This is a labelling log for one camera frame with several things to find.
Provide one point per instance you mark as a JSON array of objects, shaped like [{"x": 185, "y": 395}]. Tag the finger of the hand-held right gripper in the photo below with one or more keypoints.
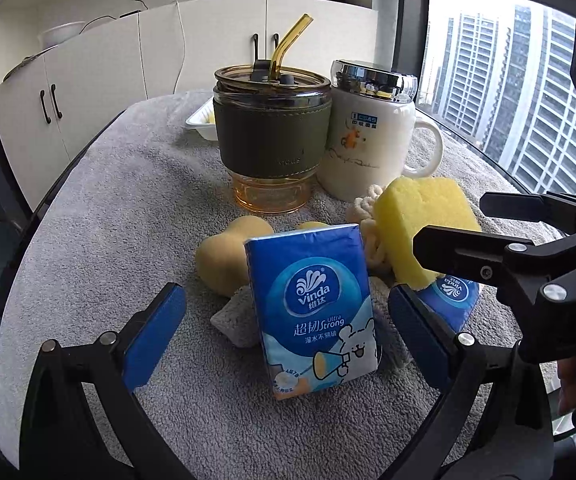
[
  {"x": 522, "y": 205},
  {"x": 467, "y": 255}
]

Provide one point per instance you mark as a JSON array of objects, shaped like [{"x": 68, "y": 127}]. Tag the tan gourd-shaped sponge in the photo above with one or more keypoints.
[{"x": 228, "y": 260}]

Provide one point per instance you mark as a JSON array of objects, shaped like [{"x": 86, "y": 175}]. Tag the white bowl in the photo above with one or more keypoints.
[{"x": 60, "y": 35}]

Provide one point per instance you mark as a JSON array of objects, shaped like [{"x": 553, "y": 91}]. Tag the dark window frame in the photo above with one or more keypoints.
[{"x": 407, "y": 35}]

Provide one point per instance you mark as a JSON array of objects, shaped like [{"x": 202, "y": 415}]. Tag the white printed mug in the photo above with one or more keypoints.
[{"x": 367, "y": 155}]

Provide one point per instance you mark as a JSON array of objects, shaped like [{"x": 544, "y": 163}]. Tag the chrome mug lid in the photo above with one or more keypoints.
[{"x": 372, "y": 77}]

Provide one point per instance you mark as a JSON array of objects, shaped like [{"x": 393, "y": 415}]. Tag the white foam tray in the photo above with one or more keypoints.
[{"x": 199, "y": 120}]

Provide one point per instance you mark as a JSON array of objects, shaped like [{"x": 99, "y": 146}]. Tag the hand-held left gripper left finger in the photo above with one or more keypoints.
[{"x": 155, "y": 340}]

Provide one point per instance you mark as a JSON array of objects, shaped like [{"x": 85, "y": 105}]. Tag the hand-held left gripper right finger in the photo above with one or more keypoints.
[{"x": 417, "y": 332}]

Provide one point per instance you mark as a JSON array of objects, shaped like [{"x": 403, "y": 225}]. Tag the blue tissue packet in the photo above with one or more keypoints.
[
  {"x": 455, "y": 302},
  {"x": 313, "y": 310}
]

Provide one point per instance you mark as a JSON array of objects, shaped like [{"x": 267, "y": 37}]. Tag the amber glass cup green sleeve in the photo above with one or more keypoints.
[{"x": 273, "y": 130}]

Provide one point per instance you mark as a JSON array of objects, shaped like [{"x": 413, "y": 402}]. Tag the amber glass straw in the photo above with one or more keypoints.
[{"x": 290, "y": 37}]

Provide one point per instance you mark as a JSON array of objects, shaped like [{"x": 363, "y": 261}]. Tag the white cabinet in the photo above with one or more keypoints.
[{"x": 118, "y": 60}]

